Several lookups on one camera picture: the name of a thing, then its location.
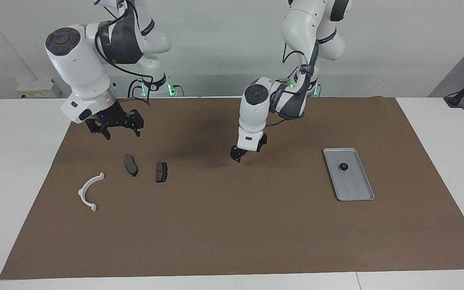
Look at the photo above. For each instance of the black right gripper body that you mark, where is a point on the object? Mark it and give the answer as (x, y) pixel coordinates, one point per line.
(109, 117)

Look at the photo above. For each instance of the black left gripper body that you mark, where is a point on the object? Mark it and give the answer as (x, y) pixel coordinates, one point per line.
(261, 141)

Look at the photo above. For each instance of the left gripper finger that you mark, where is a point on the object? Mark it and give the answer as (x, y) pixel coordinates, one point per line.
(240, 157)
(234, 155)

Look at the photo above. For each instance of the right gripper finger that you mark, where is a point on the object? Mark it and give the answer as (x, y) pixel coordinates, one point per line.
(107, 131)
(137, 121)

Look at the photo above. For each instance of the small black round part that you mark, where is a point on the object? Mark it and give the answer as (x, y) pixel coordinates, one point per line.
(343, 166)

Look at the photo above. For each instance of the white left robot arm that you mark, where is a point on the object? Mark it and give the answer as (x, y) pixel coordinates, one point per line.
(252, 121)

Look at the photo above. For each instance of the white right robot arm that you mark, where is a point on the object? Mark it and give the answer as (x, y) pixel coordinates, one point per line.
(79, 68)

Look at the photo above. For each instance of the silver metal tray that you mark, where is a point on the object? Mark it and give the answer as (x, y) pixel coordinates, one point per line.
(357, 193)

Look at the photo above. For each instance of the dark grey brake pad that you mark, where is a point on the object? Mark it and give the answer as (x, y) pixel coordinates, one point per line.
(130, 164)
(162, 172)

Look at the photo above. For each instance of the brown table mat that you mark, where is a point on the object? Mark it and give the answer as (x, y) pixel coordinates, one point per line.
(216, 225)

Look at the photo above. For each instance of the white semicircular bracket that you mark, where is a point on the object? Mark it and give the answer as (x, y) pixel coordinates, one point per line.
(81, 193)

